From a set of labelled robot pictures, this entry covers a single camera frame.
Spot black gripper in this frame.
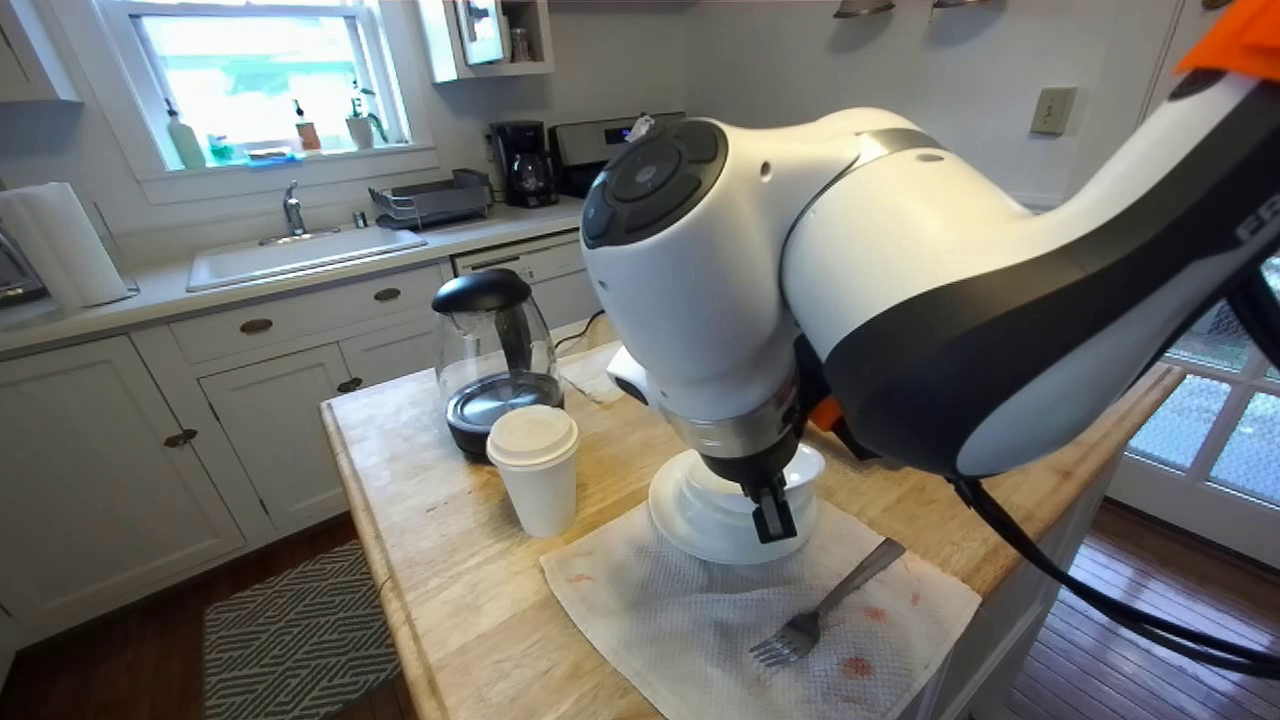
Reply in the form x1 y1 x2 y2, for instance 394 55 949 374
701 427 820 548

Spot white ceramic bowl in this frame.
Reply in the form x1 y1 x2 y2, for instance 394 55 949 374
656 443 833 539

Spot stacked white bowls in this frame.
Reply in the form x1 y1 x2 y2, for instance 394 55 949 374
644 451 823 572

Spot silver fork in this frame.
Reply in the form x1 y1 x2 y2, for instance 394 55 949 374
745 537 909 671

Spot stained white cloth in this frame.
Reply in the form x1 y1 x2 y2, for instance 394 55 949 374
538 498 987 720

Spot white lidded paper cup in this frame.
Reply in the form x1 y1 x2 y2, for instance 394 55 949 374
484 406 584 539

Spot glass electric kettle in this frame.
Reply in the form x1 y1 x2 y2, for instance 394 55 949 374
430 264 570 469

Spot white wooden kitchen island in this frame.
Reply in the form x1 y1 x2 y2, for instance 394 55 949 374
317 313 1189 720

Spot black coffee maker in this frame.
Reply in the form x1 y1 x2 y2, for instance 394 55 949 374
484 115 559 211

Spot grey dish rack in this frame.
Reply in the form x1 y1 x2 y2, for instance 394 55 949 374
366 167 496 234

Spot grey patterned rug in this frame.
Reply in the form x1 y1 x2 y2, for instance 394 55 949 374
202 537 403 720

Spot white kitchen sink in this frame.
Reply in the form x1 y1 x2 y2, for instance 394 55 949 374
185 226 434 298

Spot white bottle with plant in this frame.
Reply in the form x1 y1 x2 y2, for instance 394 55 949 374
342 81 394 154

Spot chrome faucet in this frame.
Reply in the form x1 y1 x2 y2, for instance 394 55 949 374
278 181 311 240

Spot blue sponge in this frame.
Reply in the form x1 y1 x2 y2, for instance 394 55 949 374
204 134 305 174

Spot white base cabinets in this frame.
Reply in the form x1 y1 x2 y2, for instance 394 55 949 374
0 195 628 658

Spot kitchen window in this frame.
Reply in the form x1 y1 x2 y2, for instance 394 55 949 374
97 0 416 178

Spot clear soap bottle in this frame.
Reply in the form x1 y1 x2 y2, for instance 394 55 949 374
163 95 213 178

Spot white paper towel roll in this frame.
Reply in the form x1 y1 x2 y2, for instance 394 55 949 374
0 181 135 313

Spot orange cable clip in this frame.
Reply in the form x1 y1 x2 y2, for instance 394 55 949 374
800 387 848 434
1175 0 1280 85

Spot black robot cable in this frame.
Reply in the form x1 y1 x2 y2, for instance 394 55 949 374
946 252 1280 676

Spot wall outlet plate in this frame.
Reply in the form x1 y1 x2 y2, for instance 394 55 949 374
1030 85 1080 141

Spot white wall cabinet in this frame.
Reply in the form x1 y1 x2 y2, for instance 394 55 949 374
414 0 557 90

